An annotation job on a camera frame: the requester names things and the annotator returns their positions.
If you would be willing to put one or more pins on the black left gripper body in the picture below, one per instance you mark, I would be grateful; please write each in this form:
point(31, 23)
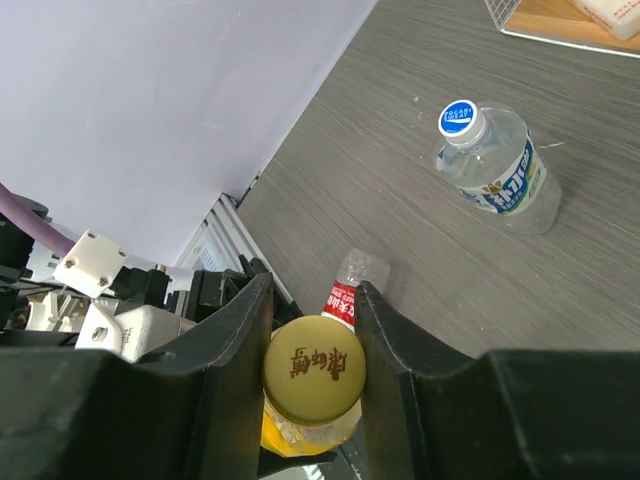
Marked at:
point(212, 290)

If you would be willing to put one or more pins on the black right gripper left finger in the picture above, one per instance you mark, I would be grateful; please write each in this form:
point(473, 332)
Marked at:
point(191, 409)

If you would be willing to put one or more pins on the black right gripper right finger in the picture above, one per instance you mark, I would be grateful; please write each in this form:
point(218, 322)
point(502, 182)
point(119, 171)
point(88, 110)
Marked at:
point(432, 412)

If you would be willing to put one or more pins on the yellow honey pomelo bottle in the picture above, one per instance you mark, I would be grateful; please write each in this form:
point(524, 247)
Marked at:
point(289, 439)

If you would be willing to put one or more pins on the gold bottle cap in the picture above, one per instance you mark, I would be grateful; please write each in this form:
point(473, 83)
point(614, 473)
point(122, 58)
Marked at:
point(314, 370)

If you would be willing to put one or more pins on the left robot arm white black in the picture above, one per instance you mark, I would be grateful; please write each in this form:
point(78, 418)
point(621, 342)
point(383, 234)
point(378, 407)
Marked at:
point(39, 311)

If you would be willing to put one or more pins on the clear bottle red label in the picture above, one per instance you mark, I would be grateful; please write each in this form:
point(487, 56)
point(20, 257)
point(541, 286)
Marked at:
point(356, 267)

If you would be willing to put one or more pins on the clear bottle blue white label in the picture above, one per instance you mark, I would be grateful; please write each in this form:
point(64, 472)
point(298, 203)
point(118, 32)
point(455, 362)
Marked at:
point(488, 155)

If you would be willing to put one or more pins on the white pink soap box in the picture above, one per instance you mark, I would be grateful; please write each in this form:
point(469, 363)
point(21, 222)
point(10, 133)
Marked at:
point(619, 17)

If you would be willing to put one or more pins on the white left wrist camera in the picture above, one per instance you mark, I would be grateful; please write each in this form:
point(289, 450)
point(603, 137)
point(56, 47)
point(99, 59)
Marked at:
point(127, 314)

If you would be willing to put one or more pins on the white wire shelf rack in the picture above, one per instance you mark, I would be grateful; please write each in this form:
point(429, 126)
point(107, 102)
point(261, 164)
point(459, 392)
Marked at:
point(557, 22)

